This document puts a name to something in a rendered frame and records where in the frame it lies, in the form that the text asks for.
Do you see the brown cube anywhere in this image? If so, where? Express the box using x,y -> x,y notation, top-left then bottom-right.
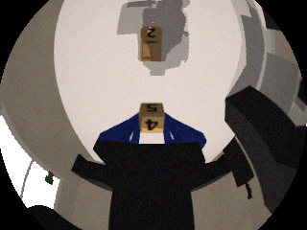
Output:
142,26 -> 160,43
138,103 -> 165,133

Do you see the brown wooden tray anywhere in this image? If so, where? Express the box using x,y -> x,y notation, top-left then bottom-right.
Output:
140,28 -> 162,62

